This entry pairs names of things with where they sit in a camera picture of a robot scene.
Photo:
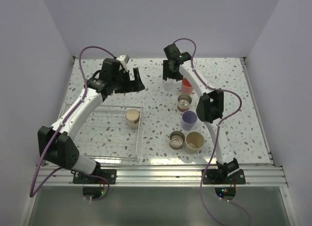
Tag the steel cup middle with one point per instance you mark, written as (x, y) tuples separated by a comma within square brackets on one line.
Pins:
[(183, 102)]

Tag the purple plastic cup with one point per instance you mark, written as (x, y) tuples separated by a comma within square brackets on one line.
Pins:
[(188, 120)]

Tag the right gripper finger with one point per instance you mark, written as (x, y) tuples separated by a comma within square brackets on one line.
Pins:
[(166, 70), (178, 77)]

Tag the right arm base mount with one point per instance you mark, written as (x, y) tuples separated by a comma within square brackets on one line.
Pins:
[(212, 177)]

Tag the steel cup front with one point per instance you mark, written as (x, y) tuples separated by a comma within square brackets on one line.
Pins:
[(177, 139)]

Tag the beige plastic cup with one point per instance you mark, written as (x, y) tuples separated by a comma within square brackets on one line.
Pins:
[(194, 142)]

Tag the steel cup with cork base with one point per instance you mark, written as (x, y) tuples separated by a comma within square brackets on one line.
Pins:
[(132, 118)]

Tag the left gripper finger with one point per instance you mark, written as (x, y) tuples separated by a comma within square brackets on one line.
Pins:
[(138, 84), (126, 77)]

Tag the aluminium frame rail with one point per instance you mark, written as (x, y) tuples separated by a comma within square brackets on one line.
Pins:
[(190, 176)]

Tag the clear acrylic dish rack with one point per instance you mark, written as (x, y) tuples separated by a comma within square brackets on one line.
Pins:
[(105, 136)]

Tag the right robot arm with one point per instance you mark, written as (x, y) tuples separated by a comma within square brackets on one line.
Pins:
[(209, 109)]

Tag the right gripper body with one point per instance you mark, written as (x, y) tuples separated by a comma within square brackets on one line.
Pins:
[(172, 72)]

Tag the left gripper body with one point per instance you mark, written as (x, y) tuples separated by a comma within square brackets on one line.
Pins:
[(120, 87)]

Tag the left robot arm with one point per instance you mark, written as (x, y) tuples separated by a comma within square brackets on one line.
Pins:
[(56, 143)]

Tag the pink plastic cup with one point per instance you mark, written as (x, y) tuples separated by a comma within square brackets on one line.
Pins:
[(186, 87)]

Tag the clear glass cup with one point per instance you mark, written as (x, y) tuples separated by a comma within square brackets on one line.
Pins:
[(168, 84)]

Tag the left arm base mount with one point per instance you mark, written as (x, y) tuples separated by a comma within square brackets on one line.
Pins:
[(103, 176)]

